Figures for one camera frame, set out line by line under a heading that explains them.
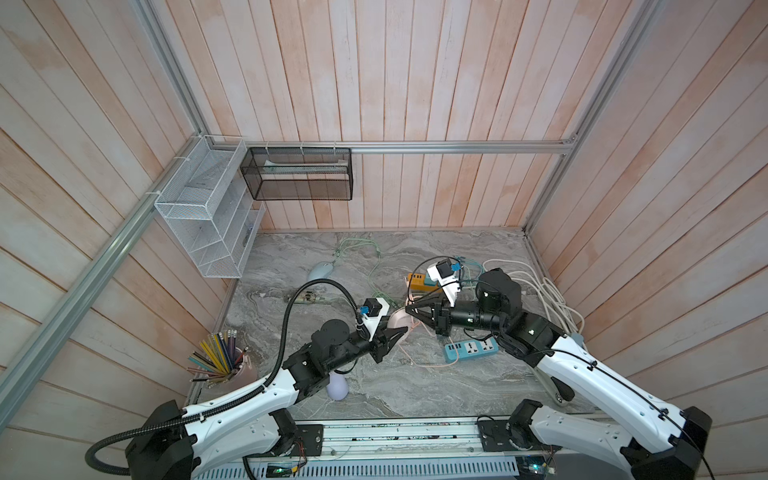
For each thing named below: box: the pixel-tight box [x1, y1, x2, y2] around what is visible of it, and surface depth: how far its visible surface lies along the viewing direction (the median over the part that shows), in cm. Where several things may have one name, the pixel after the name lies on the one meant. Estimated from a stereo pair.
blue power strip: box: [444, 337, 499, 363], surface depth 88 cm
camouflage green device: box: [284, 291, 326, 305], surface depth 102 cm
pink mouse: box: [387, 307, 414, 331], surface depth 67 cm
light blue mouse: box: [308, 261, 334, 281], surface depth 109 cm
